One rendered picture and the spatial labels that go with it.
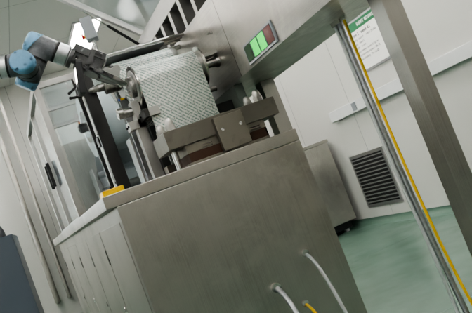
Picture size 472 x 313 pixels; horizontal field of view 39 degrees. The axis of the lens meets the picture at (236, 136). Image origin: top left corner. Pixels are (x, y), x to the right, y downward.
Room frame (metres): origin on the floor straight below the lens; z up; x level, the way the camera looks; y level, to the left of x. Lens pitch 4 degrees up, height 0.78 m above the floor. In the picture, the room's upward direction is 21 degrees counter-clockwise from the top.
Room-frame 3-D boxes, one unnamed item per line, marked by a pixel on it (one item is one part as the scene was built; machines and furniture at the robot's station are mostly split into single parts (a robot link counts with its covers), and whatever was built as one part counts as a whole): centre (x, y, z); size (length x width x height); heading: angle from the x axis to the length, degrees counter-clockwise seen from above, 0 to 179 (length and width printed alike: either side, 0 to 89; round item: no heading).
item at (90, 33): (2.88, 0.44, 1.66); 0.07 x 0.07 x 0.10; 6
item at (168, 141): (2.24, 0.05, 1.00); 0.40 x 0.16 x 0.06; 111
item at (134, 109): (2.37, 0.32, 1.05); 0.06 x 0.05 x 0.31; 111
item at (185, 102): (2.34, 0.14, 1.11); 0.23 x 0.01 x 0.18; 111
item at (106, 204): (3.24, 0.57, 0.88); 2.52 x 0.66 x 0.04; 21
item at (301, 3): (3.12, 0.09, 1.29); 3.10 x 0.28 x 0.30; 21
